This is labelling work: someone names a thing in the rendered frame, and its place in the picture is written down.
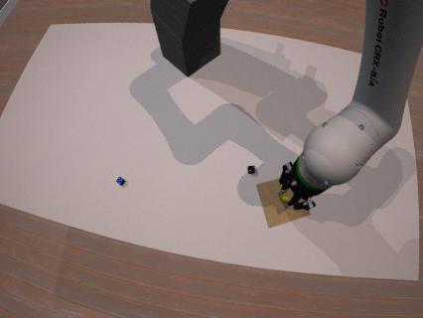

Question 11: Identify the yellow die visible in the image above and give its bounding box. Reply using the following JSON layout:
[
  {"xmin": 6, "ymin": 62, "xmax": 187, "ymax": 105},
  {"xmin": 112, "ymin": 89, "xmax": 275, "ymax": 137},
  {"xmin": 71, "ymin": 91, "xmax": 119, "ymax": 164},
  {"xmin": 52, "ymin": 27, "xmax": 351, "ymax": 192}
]
[{"xmin": 280, "ymin": 195, "xmax": 289, "ymax": 204}]

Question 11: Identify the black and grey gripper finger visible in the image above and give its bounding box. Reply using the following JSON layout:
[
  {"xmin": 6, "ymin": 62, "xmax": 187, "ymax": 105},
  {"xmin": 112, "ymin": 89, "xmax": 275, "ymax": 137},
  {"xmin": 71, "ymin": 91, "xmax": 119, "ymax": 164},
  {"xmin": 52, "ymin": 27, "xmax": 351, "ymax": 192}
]
[
  {"xmin": 277, "ymin": 162, "xmax": 293, "ymax": 197},
  {"xmin": 284, "ymin": 194, "xmax": 316, "ymax": 211}
]

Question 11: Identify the tan square mat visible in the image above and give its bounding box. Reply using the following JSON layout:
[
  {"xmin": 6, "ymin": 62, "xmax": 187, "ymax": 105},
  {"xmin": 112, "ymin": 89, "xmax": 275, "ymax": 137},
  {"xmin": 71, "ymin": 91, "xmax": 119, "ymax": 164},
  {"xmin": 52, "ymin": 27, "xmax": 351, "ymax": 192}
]
[{"xmin": 256, "ymin": 178, "xmax": 311, "ymax": 228}]

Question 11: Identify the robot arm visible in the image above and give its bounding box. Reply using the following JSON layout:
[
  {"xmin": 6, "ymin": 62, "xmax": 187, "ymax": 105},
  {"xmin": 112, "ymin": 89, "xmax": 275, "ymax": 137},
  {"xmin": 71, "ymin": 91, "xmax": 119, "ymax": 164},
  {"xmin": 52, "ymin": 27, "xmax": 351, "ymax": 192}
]
[{"xmin": 290, "ymin": 0, "xmax": 423, "ymax": 197}]

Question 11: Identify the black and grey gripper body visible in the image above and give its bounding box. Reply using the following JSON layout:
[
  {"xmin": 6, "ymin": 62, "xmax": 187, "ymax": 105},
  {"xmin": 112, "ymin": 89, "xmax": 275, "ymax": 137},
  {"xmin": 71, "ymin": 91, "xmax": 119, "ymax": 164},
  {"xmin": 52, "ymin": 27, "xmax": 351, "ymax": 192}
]
[{"xmin": 289, "ymin": 176, "xmax": 309, "ymax": 201}]

